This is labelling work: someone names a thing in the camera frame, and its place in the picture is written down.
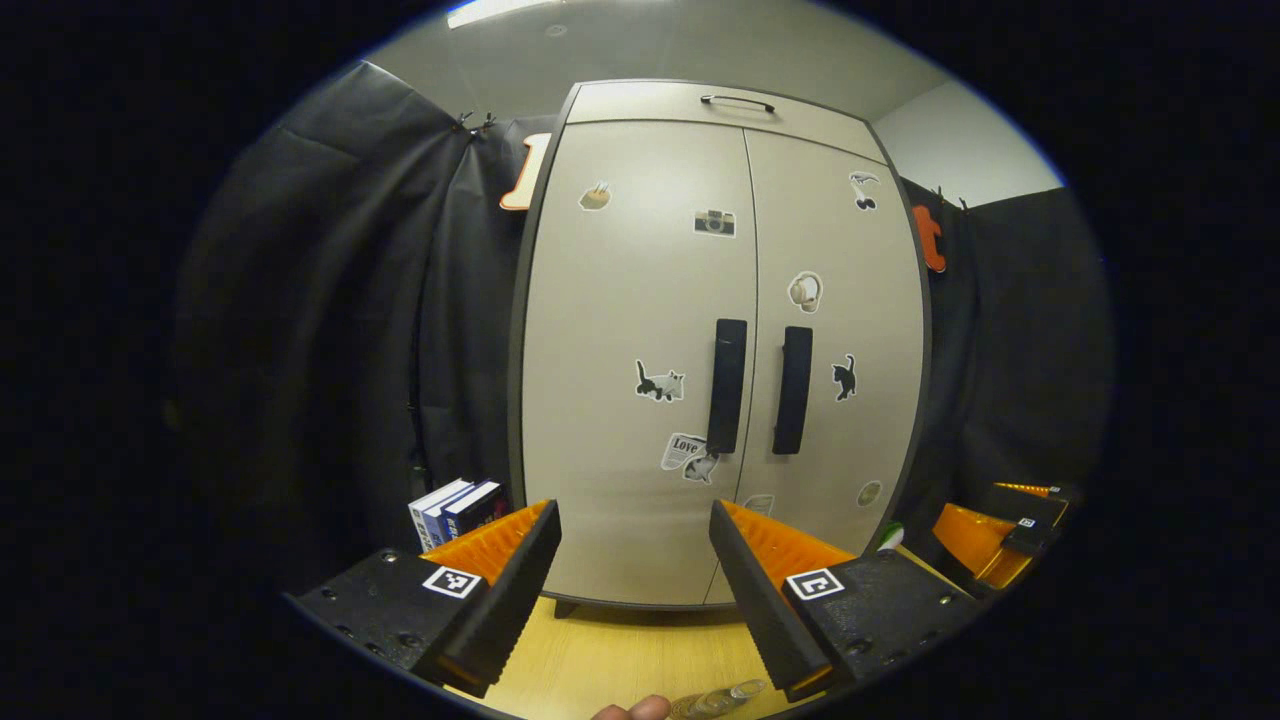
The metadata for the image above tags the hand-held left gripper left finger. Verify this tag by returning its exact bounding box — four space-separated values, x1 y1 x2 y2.
284 499 564 700

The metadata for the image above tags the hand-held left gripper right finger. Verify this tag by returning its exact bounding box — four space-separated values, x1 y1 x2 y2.
707 499 988 704

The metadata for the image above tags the white grey cabinet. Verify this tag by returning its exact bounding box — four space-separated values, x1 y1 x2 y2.
507 79 934 618

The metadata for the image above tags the white cabinet door black cat sticker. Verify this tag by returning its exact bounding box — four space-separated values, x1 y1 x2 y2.
705 127 928 607

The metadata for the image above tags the white cabinet door camera sticker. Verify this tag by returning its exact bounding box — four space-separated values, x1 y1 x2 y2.
519 120 759 609

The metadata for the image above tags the white cabinet drawer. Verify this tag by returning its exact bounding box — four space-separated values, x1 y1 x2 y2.
564 79 888 167

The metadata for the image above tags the blue book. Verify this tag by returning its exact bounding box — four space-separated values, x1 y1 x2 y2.
425 481 493 548

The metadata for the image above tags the white book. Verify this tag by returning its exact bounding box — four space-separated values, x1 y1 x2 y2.
407 477 473 553

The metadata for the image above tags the black backdrop cloth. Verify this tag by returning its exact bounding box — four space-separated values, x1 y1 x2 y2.
170 60 1113 601

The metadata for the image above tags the ceiling light panel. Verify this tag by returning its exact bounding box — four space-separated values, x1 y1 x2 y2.
446 0 563 30

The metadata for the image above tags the black door handle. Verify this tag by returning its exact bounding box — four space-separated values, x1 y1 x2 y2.
705 317 750 457
770 325 815 457

